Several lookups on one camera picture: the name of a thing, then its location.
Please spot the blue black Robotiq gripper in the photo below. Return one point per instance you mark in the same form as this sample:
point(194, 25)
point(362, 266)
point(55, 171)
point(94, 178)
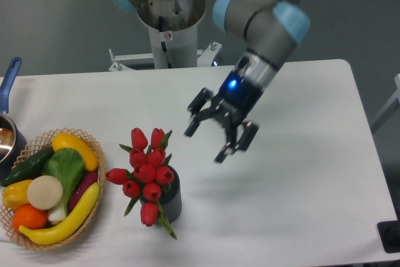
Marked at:
point(236, 97)

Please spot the red tulip bouquet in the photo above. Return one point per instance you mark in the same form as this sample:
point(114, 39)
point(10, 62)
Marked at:
point(141, 151)

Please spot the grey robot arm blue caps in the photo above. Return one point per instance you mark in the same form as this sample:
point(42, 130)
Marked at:
point(271, 29)

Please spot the dark grey ribbed vase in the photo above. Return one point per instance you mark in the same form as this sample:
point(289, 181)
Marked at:
point(160, 195)

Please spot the purple eggplant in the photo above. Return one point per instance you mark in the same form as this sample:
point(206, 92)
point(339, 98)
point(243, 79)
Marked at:
point(88, 179)

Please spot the yellow squash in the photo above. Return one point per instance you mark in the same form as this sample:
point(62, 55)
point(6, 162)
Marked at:
point(68, 140)

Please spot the green bok choy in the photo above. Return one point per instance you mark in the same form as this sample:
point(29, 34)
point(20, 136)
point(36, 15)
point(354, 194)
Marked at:
point(66, 165)

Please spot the yellow banana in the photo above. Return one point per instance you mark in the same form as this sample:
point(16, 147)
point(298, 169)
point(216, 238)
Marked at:
point(69, 225)

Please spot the woven wicker basket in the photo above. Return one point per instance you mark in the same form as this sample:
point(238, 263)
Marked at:
point(34, 146)

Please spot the beige round disc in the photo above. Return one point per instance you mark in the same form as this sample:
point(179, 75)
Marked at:
point(44, 192)

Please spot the green cucumber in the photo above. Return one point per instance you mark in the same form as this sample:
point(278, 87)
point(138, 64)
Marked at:
point(30, 168)

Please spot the black device at table edge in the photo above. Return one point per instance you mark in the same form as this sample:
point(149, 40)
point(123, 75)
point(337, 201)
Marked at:
point(389, 234)

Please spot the orange fruit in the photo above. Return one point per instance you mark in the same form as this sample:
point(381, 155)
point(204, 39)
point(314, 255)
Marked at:
point(30, 217)

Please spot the yellow bell pepper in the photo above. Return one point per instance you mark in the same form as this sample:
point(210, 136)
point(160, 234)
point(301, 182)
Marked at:
point(15, 195)

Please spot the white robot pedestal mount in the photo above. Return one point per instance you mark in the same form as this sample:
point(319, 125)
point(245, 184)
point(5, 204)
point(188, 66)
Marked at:
point(172, 27)

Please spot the white frame at right edge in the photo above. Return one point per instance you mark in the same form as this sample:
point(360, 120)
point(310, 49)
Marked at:
point(387, 109)

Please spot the blue handled saucepan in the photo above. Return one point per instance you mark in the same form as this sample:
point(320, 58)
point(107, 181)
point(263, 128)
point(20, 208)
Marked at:
point(12, 140)

